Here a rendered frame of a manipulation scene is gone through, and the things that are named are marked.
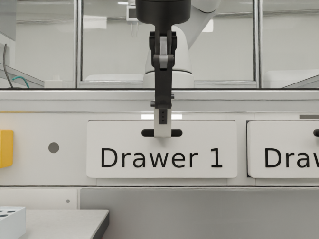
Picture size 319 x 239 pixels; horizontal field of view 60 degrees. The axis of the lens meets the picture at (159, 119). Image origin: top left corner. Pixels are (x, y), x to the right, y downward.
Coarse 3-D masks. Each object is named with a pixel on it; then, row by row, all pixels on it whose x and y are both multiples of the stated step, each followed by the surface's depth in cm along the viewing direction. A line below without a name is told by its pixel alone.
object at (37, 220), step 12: (36, 216) 48; (48, 216) 48; (60, 216) 48; (72, 216) 48; (84, 216) 48; (96, 216) 48; (108, 216) 52; (36, 228) 42; (48, 228) 42; (60, 228) 42; (72, 228) 42; (84, 228) 42; (96, 228) 42
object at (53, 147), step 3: (51, 144) 55; (54, 144) 55; (57, 144) 55; (48, 147) 55; (51, 147) 55; (54, 147) 55; (57, 147) 55; (51, 150) 55; (54, 150) 55; (57, 150) 55
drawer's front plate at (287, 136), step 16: (256, 128) 53; (272, 128) 53; (288, 128) 53; (304, 128) 53; (256, 144) 53; (272, 144) 53; (288, 144) 53; (304, 144) 53; (256, 160) 53; (272, 160) 53; (304, 160) 53; (256, 176) 53; (272, 176) 53; (288, 176) 53; (304, 176) 53
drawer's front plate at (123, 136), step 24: (96, 144) 53; (120, 144) 53; (144, 144) 53; (168, 144) 53; (192, 144) 53; (216, 144) 53; (96, 168) 53; (120, 168) 53; (144, 168) 53; (168, 168) 53; (192, 168) 53; (216, 168) 53
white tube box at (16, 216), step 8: (0, 208) 40; (8, 208) 40; (16, 208) 40; (24, 208) 40; (0, 216) 37; (8, 216) 36; (16, 216) 38; (24, 216) 40; (0, 224) 34; (8, 224) 36; (16, 224) 38; (24, 224) 40; (0, 232) 34; (8, 232) 36; (16, 232) 38; (24, 232) 40
